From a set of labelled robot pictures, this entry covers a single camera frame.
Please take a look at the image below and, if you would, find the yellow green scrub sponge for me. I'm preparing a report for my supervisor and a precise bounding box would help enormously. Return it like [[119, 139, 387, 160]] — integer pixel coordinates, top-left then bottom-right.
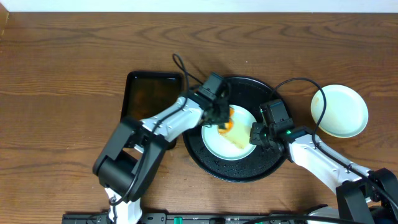
[[218, 108, 234, 134]]

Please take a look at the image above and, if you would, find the light blue plate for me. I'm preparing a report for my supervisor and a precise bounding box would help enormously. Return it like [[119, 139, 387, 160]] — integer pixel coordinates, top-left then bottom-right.
[[310, 85, 369, 138], [201, 105, 256, 161]]

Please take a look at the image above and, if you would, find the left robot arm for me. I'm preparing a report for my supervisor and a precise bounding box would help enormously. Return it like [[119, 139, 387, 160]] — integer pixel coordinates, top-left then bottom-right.
[[93, 88, 229, 223]]

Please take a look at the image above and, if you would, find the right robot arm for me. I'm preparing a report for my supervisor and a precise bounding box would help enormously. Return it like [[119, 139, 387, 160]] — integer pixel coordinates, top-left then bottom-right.
[[250, 120, 397, 223]]

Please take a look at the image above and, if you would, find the black round serving tray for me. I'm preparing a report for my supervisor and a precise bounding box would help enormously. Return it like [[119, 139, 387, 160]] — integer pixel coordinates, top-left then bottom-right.
[[183, 76, 286, 182]]

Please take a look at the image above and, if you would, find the black rectangular water tray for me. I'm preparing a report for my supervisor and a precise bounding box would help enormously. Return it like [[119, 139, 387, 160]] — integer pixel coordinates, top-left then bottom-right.
[[119, 70, 185, 150]]

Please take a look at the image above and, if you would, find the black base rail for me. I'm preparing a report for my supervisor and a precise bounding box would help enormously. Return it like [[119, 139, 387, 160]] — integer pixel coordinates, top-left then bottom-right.
[[61, 212, 343, 224]]

